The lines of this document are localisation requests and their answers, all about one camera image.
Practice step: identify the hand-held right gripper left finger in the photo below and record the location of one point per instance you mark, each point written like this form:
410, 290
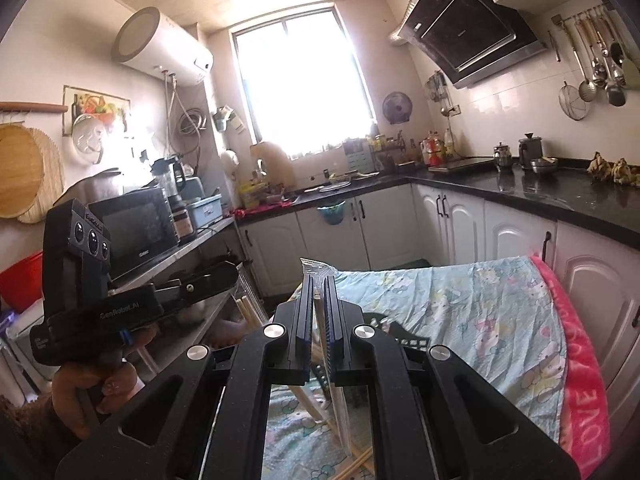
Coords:
302, 330

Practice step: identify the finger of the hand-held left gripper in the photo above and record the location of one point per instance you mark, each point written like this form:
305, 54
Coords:
210, 277

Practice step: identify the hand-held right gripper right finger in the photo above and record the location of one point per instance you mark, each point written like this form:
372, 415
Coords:
330, 330

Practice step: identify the plastic chopstick pair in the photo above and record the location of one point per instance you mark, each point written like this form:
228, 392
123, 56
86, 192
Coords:
320, 267
248, 312

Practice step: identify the pile of wooden chopsticks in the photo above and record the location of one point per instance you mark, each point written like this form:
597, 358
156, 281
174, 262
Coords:
307, 400

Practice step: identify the dark green chopstick holder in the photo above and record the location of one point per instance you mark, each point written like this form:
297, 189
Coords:
410, 337

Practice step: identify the person's left forearm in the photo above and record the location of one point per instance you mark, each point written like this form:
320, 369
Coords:
30, 440

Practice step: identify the person's left hand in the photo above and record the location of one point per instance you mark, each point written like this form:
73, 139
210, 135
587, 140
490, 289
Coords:
75, 395

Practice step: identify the metal shelf rack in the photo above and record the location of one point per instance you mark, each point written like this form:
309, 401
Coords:
210, 232

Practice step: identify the red plastic basin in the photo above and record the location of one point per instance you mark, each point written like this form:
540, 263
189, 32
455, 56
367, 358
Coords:
22, 280

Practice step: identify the light blue plastic box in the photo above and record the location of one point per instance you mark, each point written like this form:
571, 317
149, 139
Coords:
205, 212

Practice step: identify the black microwave oven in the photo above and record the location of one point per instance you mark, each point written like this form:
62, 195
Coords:
140, 230

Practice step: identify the black blender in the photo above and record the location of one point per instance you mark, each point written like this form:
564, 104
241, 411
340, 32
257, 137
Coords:
172, 180

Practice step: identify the round bamboo tray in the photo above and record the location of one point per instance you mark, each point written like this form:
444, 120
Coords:
20, 175

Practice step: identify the blue hanging bin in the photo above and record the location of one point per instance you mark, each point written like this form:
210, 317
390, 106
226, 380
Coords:
332, 215

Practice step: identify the printed cartoon blanket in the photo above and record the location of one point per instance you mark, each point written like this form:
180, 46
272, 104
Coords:
450, 310

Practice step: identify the beige cutting board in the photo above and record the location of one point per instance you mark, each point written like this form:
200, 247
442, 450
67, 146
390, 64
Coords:
275, 165

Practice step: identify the white round plastic cover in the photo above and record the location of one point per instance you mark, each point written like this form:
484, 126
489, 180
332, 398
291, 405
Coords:
87, 137

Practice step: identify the wooden rolling pin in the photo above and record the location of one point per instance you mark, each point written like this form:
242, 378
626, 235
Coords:
35, 107

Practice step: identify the small blue drawer organizer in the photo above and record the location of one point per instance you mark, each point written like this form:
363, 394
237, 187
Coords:
357, 157

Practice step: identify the dark spice rack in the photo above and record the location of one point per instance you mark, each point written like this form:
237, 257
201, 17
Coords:
390, 152

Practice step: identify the cluster of oil bottles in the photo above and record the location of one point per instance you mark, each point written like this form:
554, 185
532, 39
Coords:
432, 147

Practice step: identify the black induction cooktop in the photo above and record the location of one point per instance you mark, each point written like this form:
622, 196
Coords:
460, 165

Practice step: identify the bright kitchen window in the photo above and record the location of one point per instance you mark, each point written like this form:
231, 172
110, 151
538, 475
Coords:
300, 85

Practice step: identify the white water heater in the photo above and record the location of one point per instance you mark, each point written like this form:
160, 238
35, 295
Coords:
160, 45

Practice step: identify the small metal kettle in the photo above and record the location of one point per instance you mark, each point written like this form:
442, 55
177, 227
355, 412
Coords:
502, 157

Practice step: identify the pink lettered towel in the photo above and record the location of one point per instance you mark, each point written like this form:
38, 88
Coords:
580, 360

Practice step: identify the black kitchen countertop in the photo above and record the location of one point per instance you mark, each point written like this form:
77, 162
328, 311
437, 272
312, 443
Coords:
550, 195

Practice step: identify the dark lidded pot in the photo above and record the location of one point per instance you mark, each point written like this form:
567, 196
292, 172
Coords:
531, 152

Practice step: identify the metal bowl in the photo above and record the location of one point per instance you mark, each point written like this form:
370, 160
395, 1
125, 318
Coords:
542, 166

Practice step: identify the black range hood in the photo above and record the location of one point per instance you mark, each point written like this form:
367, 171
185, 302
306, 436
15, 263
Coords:
465, 35

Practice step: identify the brown ginger roots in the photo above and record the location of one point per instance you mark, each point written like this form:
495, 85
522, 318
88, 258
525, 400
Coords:
620, 170

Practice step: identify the row of hanging kitchen tools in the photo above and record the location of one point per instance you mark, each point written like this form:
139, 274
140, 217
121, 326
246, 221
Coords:
595, 70

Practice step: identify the wall-mounted caddy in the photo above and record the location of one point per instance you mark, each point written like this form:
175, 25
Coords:
229, 119

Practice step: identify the fruit wall poster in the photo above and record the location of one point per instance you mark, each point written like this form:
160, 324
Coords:
95, 102

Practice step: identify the dark round wall fan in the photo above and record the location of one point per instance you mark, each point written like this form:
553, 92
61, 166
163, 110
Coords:
397, 107

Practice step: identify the wall rack of small tools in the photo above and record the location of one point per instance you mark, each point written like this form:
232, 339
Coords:
436, 85

